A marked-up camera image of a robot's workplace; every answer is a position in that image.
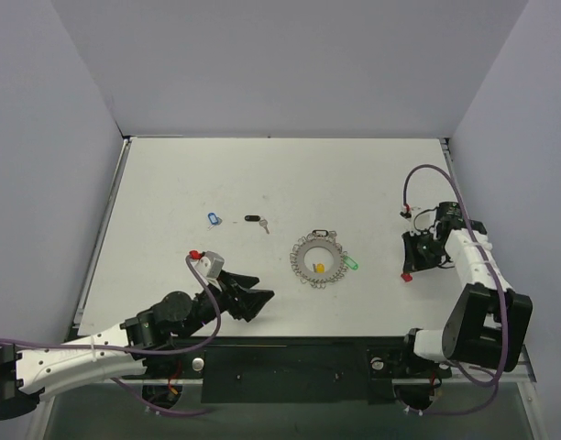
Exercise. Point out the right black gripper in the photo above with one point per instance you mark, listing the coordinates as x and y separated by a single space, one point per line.
421 252

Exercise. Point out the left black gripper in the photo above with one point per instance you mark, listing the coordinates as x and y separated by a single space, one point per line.
229 296

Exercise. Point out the yellow tag key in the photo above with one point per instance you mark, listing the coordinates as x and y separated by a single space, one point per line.
319 267

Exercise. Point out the metal keyring disc with rings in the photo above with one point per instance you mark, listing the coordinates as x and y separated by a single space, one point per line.
310 249

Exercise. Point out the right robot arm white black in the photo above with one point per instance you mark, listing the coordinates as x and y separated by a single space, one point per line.
488 324

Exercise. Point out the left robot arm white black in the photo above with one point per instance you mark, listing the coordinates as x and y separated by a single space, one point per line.
30 374

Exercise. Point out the black tag on keyring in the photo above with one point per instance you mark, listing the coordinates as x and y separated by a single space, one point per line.
320 233

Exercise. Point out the black tag key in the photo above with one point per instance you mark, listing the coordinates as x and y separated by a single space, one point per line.
257 219

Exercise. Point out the green key tag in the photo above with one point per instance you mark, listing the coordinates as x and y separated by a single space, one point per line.
352 264

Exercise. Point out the blue tag key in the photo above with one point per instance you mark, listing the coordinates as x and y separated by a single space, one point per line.
214 220

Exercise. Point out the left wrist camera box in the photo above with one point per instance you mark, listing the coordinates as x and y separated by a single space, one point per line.
210 265

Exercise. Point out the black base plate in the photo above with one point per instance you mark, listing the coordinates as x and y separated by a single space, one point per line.
303 369

